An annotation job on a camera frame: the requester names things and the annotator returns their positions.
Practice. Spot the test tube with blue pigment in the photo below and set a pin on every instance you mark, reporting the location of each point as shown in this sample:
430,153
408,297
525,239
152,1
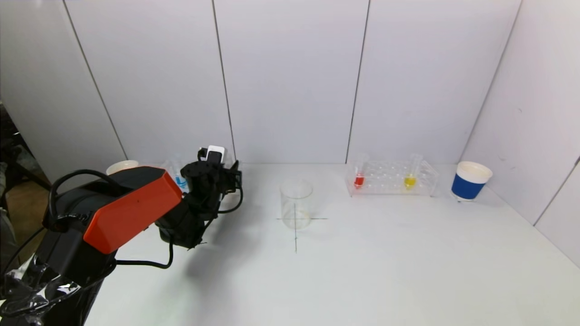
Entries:
180,181

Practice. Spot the test tube with red pigment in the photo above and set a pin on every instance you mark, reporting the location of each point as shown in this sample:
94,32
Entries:
359,181

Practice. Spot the black metal frame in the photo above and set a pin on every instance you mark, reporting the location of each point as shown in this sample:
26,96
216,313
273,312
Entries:
5,131

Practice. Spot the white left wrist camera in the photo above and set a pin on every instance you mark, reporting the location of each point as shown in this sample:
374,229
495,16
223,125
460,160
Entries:
214,153

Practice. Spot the test tube with yellow pigment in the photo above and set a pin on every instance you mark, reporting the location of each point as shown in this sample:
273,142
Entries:
409,182

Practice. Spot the orange and black left arm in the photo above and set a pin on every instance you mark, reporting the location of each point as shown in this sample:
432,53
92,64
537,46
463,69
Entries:
131,208

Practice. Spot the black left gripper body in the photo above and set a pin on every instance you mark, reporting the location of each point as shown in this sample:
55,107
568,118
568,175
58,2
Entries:
234,177

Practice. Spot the clear glass beaker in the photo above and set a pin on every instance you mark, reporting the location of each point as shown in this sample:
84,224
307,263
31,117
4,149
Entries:
297,199

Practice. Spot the white paper cup blue sleeve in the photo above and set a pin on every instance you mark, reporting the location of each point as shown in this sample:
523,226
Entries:
121,166
466,186

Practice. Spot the crinkled clear plastic wrap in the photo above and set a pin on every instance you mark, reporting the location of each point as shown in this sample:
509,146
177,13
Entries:
41,290

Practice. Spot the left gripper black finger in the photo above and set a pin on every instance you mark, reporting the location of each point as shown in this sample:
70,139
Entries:
234,165

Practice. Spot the clear acrylic test tube rack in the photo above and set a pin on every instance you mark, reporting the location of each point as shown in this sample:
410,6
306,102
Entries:
385,179
165,172

